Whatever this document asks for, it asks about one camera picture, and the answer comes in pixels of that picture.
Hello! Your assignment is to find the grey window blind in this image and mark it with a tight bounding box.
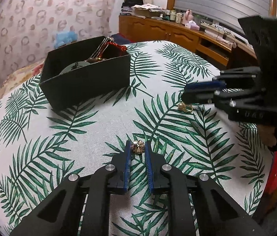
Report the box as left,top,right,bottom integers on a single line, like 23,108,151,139
174,0,273,35

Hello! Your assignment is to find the red cord bracelet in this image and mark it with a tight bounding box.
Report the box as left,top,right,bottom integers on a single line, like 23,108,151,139
102,41,128,56

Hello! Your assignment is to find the pale green jade bangle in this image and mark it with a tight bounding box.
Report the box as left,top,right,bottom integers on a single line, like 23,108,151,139
60,61,90,75

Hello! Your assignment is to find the floral bed blanket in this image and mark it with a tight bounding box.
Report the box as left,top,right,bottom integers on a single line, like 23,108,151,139
0,60,45,100

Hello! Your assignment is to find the gold flower earring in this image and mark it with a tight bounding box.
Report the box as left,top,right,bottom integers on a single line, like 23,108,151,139
131,140,145,155

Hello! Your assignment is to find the wooden sideboard cabinet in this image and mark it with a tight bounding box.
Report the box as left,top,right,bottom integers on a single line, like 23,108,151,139
119,15,258,69

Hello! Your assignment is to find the leaf print tablecloth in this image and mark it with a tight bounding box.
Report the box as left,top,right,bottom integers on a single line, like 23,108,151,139
0,41,272,235

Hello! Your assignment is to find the patterned pink curtain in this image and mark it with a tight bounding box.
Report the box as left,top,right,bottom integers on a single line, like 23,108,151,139
0,0,115,84

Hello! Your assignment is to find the black open jewelry box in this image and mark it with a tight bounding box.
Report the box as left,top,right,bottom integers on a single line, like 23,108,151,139
39,36,130,110

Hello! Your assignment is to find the person right hand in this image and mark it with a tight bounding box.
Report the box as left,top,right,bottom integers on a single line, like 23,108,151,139
257,125,277,151

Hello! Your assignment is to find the stack of papers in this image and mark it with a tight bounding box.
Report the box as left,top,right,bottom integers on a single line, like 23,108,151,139
132,4,164,18

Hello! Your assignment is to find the gold pearl ring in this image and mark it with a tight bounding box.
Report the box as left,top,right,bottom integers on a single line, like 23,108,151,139
177,101,194,113

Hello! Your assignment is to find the pile of dark clothes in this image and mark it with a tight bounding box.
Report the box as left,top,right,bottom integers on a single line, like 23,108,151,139
120,0,143,16

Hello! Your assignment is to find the pink tissue box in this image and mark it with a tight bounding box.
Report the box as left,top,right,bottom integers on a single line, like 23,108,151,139
184,20,200,31

